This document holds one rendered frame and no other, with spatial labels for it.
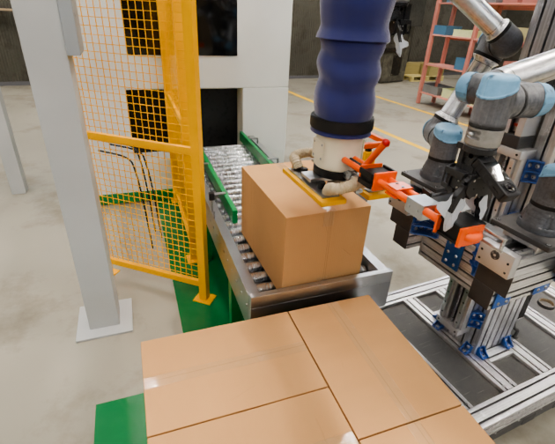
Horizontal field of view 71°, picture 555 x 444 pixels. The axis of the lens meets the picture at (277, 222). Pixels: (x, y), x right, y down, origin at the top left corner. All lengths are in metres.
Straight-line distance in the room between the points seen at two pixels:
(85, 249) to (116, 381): 0.68
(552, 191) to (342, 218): 0.74
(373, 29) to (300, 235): 0.80
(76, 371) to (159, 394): 0.98
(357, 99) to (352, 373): 0.95
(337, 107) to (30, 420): 1.88
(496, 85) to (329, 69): 0.57
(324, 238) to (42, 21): 1.41
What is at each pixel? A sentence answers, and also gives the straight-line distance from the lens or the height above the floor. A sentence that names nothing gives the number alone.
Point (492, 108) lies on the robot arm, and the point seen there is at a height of 1.51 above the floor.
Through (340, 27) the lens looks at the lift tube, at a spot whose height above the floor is 1.63.
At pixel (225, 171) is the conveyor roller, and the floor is 0.55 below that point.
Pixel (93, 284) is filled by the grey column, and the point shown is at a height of 0.33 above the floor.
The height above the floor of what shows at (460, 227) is 1.24.
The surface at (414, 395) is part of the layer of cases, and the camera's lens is 1.53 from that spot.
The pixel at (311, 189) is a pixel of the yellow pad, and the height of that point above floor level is 1.11.
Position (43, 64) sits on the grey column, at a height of 1.43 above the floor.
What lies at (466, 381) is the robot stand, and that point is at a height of 0.21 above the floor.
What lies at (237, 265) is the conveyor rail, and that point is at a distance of 1.89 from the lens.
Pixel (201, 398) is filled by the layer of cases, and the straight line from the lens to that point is 1.43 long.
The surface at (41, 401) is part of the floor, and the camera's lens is 2.32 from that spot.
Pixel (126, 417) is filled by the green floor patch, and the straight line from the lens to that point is 2.12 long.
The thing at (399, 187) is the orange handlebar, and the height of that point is 1.23.
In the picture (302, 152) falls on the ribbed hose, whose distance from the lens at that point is 1.61.
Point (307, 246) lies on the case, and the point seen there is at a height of 0.80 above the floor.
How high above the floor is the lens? 1.67
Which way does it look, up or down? 28 degrees down
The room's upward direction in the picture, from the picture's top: 3 degrees clockwise
